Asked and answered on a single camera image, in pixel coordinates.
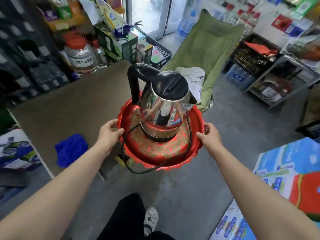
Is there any person's left hand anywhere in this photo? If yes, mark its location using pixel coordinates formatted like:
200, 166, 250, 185
96, 119, 125, 158

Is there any person's right hand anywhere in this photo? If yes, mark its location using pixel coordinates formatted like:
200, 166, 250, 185
196, 122, 223, 160

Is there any red patterned round tray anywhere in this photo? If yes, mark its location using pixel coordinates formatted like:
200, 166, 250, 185
116, 92, 205, 172

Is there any person's right forearm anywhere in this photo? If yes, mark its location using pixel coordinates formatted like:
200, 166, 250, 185
209, 145, 320, 240

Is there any person's left forearm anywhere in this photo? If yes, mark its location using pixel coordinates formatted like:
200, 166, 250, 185
0, 142, 108, 240

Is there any brown mat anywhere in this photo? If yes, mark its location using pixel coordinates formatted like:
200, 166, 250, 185
9, 60, 147, 178

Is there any blue cloth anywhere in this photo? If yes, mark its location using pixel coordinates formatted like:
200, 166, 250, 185
55, 133, 89, 168

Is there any white crumpled cloth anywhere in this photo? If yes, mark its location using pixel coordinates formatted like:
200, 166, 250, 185
175, 66, 205, 104

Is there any blue bottled water pack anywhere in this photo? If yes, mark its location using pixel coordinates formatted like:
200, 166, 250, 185
224, 63, 257, 91

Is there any small clear bottle red cap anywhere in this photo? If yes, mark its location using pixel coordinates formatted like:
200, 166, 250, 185
91, 40, 107, 69

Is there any green folding cot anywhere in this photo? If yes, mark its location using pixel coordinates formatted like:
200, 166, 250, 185
160, 9, 245, 113

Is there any blue white printed carton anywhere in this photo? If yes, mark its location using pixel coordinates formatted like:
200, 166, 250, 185
209, 137, 320, 240

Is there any clear jar with red lid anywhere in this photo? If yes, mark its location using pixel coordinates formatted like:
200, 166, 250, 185
64, 35, 98, 75

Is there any green carton box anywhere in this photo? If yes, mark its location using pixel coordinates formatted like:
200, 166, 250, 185
94, 25, 139, 64

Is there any person's leg in black trousers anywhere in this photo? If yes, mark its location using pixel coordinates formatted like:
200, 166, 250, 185
97, 193, 175, 240

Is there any black plastic crate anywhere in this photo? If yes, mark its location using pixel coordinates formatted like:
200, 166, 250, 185
136, 28, 173, 70

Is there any white patterned shoe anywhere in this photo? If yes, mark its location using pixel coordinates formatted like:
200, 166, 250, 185
143, 206, 159, 237

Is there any black basket with red packets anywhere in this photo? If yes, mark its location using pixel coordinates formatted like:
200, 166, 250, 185
229, 33, 282, 78

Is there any grey metal shelf rack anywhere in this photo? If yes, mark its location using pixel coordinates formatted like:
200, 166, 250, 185
244, 53, 320, 109

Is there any blue green printed box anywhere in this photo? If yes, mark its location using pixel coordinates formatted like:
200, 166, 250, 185
0, 126, 42, 172

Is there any yellow white printed bag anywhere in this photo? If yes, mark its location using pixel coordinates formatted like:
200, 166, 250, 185
96, 0, 131, 38

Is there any red green printed carton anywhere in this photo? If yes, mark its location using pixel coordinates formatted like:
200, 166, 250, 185
289, 171, 320, 215

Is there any black kettle power cord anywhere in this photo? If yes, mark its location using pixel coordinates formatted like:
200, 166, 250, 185
121, 117, 192, 174

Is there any steel electric kettle black handle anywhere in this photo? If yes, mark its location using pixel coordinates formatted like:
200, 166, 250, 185
127, 63, 198, 143

